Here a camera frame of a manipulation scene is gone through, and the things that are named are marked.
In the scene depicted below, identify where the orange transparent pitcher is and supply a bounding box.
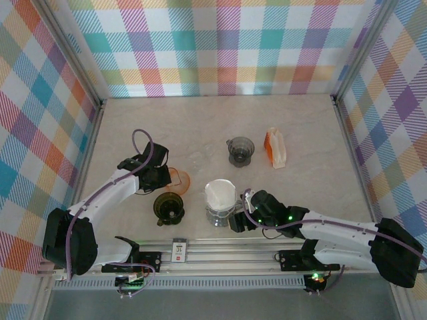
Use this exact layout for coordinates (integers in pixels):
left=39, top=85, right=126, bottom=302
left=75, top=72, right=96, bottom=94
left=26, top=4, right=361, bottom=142
left=166, top=167, right=191, bottom=196

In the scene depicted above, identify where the clear coffee dripper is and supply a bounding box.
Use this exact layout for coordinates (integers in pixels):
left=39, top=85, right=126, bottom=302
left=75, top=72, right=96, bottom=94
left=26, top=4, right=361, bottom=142
left=203, top=181, right=236, bottom=217

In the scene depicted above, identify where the olive green coffee dripper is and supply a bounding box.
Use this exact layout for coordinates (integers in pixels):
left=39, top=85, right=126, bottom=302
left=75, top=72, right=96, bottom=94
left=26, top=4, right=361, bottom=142
left=152, top=191, right=186, bottom=227

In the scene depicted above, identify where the clear transparent pitcher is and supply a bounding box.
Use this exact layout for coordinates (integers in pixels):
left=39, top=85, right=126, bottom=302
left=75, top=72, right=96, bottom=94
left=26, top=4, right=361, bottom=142
left=189, top=146, right=216, bottom=167

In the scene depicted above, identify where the grey transparent coffee dripper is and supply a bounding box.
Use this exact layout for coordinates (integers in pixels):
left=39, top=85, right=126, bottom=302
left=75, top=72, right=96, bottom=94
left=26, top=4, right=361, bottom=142
left=226, top=136, right=256, bottom=167

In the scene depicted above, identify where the orange coffee filter pack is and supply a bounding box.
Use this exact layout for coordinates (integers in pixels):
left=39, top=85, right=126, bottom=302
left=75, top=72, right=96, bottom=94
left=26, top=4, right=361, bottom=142
left=263, top=126, right=288, bottom=170

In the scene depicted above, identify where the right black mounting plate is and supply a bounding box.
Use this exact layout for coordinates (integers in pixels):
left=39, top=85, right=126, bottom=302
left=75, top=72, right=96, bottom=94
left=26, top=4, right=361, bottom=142
left=278, top=249, right=341, bottom=271

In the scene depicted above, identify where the black mounting plate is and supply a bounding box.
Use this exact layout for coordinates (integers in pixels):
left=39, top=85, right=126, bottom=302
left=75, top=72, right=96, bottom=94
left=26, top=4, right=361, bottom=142
left=101, top=251, right=163, bottom=273
left=278, top=249, right=341, bottom=271

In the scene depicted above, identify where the right small controller board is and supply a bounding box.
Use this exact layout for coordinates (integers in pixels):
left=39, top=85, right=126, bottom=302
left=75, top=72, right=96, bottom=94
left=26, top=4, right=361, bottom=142
left=305, top=272, right=326, bottom=291

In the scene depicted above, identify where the small controller board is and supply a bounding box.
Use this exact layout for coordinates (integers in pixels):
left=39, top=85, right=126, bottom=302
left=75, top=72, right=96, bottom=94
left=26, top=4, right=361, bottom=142
left=305, top=272, right=326, bottom=291
left=115, top=275, right=147, bottom=291

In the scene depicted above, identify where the white label card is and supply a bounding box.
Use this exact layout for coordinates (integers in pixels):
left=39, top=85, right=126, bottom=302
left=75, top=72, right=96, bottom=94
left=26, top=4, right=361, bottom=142
left=171, top=237, right=188, bottom=264

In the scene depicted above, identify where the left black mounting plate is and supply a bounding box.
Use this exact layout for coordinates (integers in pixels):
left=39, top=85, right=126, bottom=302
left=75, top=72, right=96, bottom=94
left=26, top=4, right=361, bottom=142
left=101, top=251, right=163, bottom=273

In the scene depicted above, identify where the left small controller board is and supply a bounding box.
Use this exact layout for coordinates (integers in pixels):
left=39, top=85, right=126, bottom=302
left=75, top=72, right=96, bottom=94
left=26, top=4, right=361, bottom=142
left=115, top=275, right=147, bottom=291

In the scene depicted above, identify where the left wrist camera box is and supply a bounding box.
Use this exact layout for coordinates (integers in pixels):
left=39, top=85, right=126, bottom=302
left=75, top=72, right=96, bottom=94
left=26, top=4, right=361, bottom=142
left=142, top=141, right=169, bottom=167

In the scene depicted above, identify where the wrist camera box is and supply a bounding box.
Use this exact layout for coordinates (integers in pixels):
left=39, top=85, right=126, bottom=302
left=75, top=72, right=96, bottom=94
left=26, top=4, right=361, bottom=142
left=142, top=141, right=169, bottom=167
left=250, top=189, right=284, bottom=216

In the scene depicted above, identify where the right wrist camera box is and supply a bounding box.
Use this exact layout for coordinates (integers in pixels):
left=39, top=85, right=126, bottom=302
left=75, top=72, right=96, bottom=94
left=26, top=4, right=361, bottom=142
left=250, top=189, right=284, bottom=216

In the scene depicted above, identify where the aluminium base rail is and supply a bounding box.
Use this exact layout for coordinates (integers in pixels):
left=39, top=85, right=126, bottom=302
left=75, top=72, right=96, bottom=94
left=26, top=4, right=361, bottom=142
left=36, top=237, right=384, bottom=277

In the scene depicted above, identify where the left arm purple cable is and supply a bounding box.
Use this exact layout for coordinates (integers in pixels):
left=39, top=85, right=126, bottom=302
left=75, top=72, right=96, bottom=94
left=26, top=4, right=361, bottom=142
left=65, top=129, right=156, bottom=299

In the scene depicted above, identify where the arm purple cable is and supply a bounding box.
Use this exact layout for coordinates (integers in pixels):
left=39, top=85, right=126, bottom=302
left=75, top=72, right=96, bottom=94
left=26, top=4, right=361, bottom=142
left=243, top=188, right=427, bottom=296
left=65, top=129, right=156, bottom=299

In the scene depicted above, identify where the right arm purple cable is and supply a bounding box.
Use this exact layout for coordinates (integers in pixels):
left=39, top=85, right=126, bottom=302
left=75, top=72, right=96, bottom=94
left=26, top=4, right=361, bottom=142
left=243, top=188, right=427, bottom=296

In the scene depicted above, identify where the grey slotted cable duct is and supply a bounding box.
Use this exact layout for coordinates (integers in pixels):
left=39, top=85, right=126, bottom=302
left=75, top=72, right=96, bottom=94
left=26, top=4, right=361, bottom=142
left=53, top=275, right=308, bottom=290

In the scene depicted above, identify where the aluminium side rail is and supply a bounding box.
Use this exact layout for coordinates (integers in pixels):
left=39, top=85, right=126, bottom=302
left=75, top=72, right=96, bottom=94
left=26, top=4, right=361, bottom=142
left=332, top=95, right=414, bottom=320
left=31, top=98, right=107, bottom=320

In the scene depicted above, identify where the aluminium frame post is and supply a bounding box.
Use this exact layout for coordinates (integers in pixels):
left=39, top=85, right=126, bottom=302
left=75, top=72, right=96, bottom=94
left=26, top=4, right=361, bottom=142
left=38, top=0, right=107, bottom=107
left=332, top=0, right=398, bottom=101

